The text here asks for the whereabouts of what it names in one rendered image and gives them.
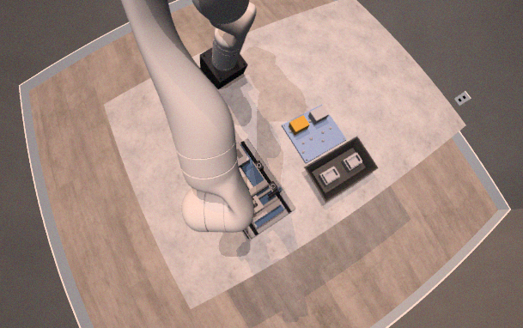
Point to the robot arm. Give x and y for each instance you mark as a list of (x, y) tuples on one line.
[(199, 118)]

